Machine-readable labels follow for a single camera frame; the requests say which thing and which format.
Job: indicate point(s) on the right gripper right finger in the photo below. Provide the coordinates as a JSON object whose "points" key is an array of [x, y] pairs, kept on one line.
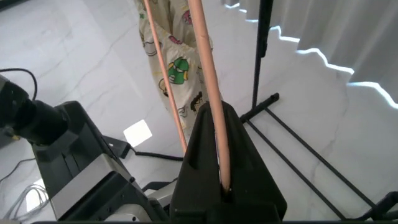
{"points": [[255, 193]]}

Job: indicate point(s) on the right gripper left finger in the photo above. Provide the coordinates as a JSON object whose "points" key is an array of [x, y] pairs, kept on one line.
{"points": [[199, 186]]}

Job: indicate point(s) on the cream printed garment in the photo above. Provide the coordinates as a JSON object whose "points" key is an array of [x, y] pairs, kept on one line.
{"points": [[183, 56]]}

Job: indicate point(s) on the pink clothes hanger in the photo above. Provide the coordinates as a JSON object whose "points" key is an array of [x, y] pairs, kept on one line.
{"points": [[205, 46]]}

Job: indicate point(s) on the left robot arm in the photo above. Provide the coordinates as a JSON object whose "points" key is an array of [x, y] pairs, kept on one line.
{"points": [[31, 121]]}

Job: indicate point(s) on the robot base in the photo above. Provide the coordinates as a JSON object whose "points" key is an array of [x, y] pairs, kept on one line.
{"points": [[93, 174]]}

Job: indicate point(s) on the black clothes rack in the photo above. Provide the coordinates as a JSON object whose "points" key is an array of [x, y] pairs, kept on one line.
{"points": [[262, 31]]}

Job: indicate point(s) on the white curtain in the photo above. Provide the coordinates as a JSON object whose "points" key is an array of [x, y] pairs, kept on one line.
{"points": [[342, 25]]}

